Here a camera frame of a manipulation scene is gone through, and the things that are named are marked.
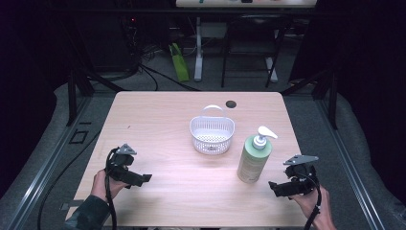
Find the person's right hand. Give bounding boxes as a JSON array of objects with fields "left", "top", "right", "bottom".
[{"left": 288, "top": 185, "right": 338, "bottom": 230}]

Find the dark equipment with red light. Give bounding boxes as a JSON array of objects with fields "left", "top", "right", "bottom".
[{"left": 120, "top": 14, "right": 144, "bottom": 70}]

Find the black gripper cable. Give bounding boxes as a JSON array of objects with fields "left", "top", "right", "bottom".
[
  {"left": 302, "top": 172, "right": 323, "bottom": 230},
  {"left": 104, "top": 147, "right": 119, "bottom": 230}
]

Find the black metal stand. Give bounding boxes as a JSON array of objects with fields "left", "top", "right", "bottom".
[
  {"left": 281, "top": 67, "right": 340, "bottom": 130},
  {"left": 64, "top": 65, "right": 128, "bottom": 127}
]

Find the person's left hand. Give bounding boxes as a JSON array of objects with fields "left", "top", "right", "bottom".
[{"left": 90, "top": 169, "right": 129, "bottom": 203}]

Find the white plastic basket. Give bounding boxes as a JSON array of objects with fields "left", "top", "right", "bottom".
[{"left": 189, "top": 104, "right": 237, "bottom": 156}]

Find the black chair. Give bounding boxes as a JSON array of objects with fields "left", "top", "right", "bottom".
[{"left": 220, "top": 13, "right": 290, "bottom": 89}]

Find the grey table bracket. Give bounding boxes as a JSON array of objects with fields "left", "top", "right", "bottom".
[{"left": 59, "top": 198, "right": 84, "bottom": 212}]

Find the white background desk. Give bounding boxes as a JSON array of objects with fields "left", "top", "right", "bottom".
[{"left": 174, "top": 0, "right": 318, "bottom": 83}]

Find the black floor cable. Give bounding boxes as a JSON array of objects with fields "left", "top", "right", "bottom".
[{"left": 36, "top": 129, "right": 102, "bottom": 230}]

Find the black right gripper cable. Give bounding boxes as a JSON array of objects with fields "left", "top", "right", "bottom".
[{"left": 302, "top": 172, "right": 323, "bottom": 230}]

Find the green pump bottle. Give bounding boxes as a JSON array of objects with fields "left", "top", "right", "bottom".
[{"left": 237, "top": 126, "right": 279, "bottom": 184}]

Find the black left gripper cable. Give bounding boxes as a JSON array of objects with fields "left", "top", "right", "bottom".
[{"left": 104, "top": 147, "right": 119, "bottom": 230}]

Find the aluminium floor rail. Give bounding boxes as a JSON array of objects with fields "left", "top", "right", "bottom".
[
  {"left": 5, "top": 95, "right": 94, "bottom": 230},
  {"left": 315, "top": 95, "right": 386, "bottom": 230}
]

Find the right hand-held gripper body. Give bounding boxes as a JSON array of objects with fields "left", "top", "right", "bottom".
[{"left": 275, "top": 154, "right": 320, "bottom": 198}]

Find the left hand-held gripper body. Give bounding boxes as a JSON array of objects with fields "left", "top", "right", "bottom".
[{"left": 106, "top": 143, "right": 146, "bottom": 190}]

